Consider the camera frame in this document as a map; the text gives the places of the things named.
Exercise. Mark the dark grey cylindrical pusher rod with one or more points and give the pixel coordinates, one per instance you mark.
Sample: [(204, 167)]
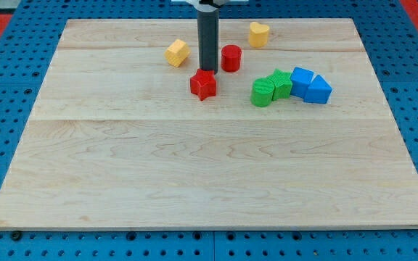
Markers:
[(207, 28)]

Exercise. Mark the white pusher mount plate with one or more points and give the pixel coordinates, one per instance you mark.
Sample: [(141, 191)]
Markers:
[(217, 3)]

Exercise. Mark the red cylinder block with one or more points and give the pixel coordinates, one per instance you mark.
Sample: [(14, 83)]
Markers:
[(231, 58)]

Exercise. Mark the yellow heart block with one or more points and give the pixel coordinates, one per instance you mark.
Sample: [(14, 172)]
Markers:
[(259, 35)]

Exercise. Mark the yellow hexagon block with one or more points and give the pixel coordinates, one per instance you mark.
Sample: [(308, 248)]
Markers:
[(177, 52)]

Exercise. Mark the red star block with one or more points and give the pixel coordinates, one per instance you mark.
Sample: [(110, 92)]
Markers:
[(203, 84)]

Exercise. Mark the green cylinder block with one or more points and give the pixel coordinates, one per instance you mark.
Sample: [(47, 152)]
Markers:
[(262, 92)]

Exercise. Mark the green star block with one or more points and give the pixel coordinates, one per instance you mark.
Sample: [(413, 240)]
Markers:
[(282, 84)]

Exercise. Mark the blue cube block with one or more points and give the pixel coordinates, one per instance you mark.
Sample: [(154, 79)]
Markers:
[(301, 79)]

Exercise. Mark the blue triangle block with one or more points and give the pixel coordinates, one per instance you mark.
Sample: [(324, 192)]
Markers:
[(318, 91)]

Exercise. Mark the light wooden board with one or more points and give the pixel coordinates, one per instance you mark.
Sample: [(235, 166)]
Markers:
[(116, 141)]

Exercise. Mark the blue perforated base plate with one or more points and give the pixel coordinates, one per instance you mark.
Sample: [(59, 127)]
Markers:
[(27, 46)]

